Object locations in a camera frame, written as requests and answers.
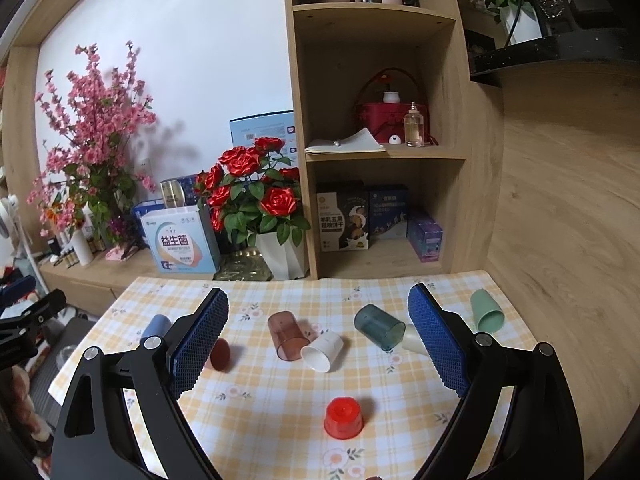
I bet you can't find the open notebook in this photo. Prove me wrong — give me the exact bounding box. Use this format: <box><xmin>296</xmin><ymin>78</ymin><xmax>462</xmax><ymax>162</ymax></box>
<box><xmin>305</xmin><ymin>128</ymin><xmax>388</xmax><ymax>156</ymax></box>

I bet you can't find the tall white vase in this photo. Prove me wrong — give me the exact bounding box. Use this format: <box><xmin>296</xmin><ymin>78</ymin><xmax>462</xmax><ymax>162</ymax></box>
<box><xmin>70</xmin><ymin>230</ymin><xmax>95</xmax><ymax>267</ymax></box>

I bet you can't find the clear perfume bottle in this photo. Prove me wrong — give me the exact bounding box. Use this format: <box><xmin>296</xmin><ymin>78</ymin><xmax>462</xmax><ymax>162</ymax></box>
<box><xmin>404</xmin><ymin>101</ymin><xmax>425</xmax><ymax>148</ymax></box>

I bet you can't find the dark blue printed box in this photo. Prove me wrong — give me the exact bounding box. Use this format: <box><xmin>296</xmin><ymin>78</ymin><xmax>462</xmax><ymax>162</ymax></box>
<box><xmin>367</xmin><ymin>185</ymin><xmax>411</xmax><ymax>240</ymax></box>

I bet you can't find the teal translucent plastic cup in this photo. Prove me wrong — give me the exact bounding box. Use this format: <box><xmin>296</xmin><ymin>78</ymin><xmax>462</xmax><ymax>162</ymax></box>
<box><xmin>354</xmin><ymin>303</ymin><xmax>407</xmax><ymax>352</ymax></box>

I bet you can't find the white faceted flower pot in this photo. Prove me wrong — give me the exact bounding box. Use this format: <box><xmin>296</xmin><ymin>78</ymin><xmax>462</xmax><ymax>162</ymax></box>
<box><xmin>255</xmin><ymin>232</ymin><xmax>309</xmax><ymax>281</ymax></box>

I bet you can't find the white and blue box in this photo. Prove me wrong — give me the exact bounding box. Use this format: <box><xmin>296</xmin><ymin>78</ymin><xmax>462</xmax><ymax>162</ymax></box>
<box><xmin>140</xmin><ymin>205</ymin><xmax>221</xmax><ymax>274</ymax></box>

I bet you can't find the wooden shelf unit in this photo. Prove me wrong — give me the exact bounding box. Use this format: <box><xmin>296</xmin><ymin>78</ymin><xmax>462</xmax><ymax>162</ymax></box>
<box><xmin>282</xmin><ymin>0</ymin><xmax>506</xmax><ymax>281</ymax></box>

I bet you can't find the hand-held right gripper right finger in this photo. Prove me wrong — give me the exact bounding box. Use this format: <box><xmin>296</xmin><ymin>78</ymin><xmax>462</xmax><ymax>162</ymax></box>
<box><xmin>407</xmin><ymin>283</ymin><xmax>586</xmax><ymax>480</ymax></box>

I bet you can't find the brown translucent plastic cup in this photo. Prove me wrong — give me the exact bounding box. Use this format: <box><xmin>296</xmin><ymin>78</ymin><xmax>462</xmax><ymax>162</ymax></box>
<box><xmin>267</xmin><ymin>311</ymin><xmax>312</xmax><ymax>362</ymax></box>

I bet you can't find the cream plastic cup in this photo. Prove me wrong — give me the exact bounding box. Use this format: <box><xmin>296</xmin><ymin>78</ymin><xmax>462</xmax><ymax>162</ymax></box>
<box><xmin>401</xmin><ymin>325</ymin><xmax>431</xmax><ymax>358</ymax></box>

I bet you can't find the dark red plastic cup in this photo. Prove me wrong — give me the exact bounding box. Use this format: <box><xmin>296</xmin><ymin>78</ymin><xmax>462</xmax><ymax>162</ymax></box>
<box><xmin>209</xmin><ymin>338</ymin><xmax>232</xmax><ymax>373</ymax></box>

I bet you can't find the large light blue box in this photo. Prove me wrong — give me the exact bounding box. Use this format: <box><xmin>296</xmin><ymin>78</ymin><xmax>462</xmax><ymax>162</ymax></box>
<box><xmin>229</xmin><ymin>110</ymin><xmax>297</xmax><ymax>166</ymax></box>

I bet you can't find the red gift basket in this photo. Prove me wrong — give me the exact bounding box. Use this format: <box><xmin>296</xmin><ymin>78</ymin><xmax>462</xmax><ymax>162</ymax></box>
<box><xmin>354</xmin><ymin>67</ymin><xmax>431</xmax><ymax>143</ymax></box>

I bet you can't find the yellow checked floral tablecloth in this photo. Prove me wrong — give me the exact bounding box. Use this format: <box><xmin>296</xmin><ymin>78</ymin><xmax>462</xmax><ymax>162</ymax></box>
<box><xmin>47</xmin><ymin>270</ymin><xmax>531</xmax><ymax>480</ymax></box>

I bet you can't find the black shelf board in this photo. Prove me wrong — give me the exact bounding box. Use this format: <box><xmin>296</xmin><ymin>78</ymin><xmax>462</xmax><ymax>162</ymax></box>
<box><xmin>469</xmin><ymin>27</ymin><xmax>640</xmax><ymax>86</ymax></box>

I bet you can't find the red rose plant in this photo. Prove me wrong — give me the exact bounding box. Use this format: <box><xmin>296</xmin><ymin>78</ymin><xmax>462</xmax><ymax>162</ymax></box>
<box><xmin>195</xmin><ymin>136</ymin><xmax>311</xmax><ymax>248</ymax></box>

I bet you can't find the low wooden cabinet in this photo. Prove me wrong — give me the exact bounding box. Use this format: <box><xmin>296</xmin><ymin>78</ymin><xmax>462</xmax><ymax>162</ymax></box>
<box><xmin>37</xmin><ymin>247</ymin><xmax>311</xmax><ymax>321</ymax></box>

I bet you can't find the white plastic cup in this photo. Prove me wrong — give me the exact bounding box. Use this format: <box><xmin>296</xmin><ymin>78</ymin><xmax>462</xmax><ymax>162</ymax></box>
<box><xmin>300</xmin><ymin>331</ymin><xmax>345</xmax><ymax>373</ymax></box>

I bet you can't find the row of small bottles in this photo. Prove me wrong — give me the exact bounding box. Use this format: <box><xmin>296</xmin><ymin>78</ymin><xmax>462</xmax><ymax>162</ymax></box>
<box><xmin>47</xmin><ymin>240</ymin><xmax>81</xmax><ymax>267</ymax></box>

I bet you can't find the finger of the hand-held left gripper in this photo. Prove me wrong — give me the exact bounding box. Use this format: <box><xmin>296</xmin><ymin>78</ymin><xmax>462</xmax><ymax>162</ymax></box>
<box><xmin>0</xmin><ymin>275</ymin><xmax>67</xmax><ymax>361</ymax></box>

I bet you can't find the green plastic cup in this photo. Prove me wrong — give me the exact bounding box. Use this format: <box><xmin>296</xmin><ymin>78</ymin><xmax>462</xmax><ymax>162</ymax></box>
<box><xmin>470</xmin><ymin>290</ymin><xmax>505</xmax><ymax>333</ymax></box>

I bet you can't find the white desk fan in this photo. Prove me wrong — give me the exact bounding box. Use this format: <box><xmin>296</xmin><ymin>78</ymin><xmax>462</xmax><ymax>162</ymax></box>
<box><xmin>0</xmin><ymin>196</ymin><xmax>38</xmax><ymax>261</ymax></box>

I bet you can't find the dark biscuit box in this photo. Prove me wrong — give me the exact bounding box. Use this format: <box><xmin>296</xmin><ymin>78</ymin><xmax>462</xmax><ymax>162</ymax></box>
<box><xmin>316</xmin><ymin>181</ymin><xmax>371</xmax><ymax>252</ymax></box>

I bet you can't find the white square flower pot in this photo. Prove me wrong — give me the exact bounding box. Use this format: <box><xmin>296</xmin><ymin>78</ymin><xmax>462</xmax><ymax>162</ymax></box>
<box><xmin>500</xmin><ymin>2</ymin><xmax>543</xmax><ymax>46</ymax></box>

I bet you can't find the gold can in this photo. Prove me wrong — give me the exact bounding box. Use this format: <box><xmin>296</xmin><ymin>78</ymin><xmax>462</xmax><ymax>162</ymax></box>
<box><xmin>160</xmin><ymin>180</ymin><xmax>183</xmax><ymax>208</ymax></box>

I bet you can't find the purple box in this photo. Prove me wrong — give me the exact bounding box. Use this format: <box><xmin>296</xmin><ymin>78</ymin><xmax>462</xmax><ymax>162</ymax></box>
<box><xmin>406</xmin><ymin>212</ymin><xmax>444</xmax><ymax>263</ymax></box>

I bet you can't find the pink blossom bouquet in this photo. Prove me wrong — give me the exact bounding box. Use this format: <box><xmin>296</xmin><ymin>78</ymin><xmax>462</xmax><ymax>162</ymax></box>
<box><xmin>27</xmin><ymin>40</ymin><xmax>158</xmax><ymax>246</ymax></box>

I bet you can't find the light blue plastic cup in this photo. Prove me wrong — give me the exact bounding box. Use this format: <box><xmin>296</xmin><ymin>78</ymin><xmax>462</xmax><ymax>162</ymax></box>
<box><xmin>140</xmin><ymin>314</ymin><xmax>173</xmax><ymax>343</ymax></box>

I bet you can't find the gold embossed tray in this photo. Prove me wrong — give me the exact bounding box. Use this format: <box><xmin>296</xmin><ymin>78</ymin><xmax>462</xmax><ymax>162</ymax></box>
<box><xmin>214</xmin><ymin>250</ymin><xmax>273</xmax><ymax>282</ymax></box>

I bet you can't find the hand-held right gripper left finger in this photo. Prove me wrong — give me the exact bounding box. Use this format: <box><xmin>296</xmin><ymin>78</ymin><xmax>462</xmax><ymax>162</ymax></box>
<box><xmin>50</xmin><ymin>287</ymin><xmax>231</xmax><ymax>480</ymax></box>

